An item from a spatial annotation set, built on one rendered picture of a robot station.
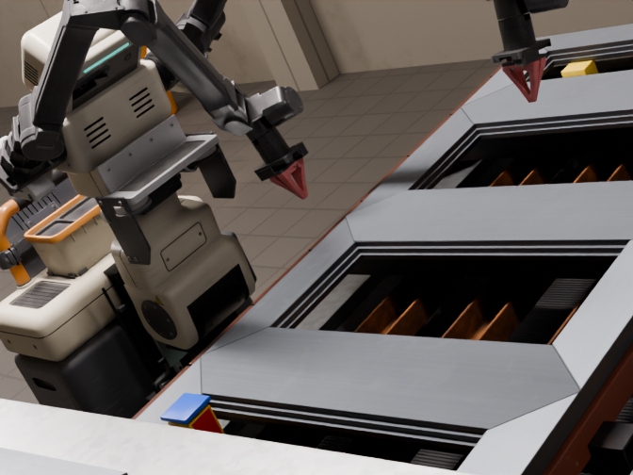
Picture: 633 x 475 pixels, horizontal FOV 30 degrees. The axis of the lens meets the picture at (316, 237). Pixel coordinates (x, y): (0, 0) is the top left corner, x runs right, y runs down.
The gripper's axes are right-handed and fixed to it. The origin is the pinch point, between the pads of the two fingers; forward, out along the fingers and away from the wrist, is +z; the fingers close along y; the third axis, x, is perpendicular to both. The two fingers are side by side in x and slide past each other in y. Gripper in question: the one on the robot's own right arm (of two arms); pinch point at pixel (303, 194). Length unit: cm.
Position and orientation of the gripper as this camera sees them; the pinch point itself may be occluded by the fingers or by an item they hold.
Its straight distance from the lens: 234.4
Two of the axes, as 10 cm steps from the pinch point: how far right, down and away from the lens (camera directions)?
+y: -6.3, 2.2, 7.4
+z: 5.4, 8.1, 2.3
